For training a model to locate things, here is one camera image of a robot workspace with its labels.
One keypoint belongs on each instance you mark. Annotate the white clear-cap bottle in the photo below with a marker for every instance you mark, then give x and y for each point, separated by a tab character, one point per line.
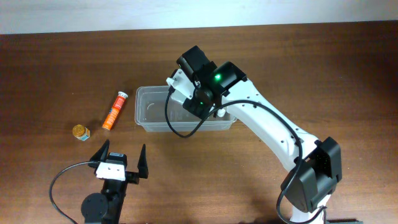
221	113

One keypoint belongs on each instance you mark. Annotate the orange tablet tube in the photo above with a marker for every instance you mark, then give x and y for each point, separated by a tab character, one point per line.
115	110

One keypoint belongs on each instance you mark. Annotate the small gold-lid jar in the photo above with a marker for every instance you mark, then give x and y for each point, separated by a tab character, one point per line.
81	132

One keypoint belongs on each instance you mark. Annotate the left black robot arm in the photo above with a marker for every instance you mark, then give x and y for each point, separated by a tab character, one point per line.
102	208

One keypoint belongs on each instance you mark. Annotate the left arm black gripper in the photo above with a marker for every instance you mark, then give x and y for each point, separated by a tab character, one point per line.
132	177

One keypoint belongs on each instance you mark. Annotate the clear plastic container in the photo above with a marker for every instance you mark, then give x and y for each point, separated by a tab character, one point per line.
149	112

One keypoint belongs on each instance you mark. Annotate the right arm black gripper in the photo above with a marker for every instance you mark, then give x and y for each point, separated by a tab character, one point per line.
195	107

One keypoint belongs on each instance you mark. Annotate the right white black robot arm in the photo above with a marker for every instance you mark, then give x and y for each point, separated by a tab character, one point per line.
314	166

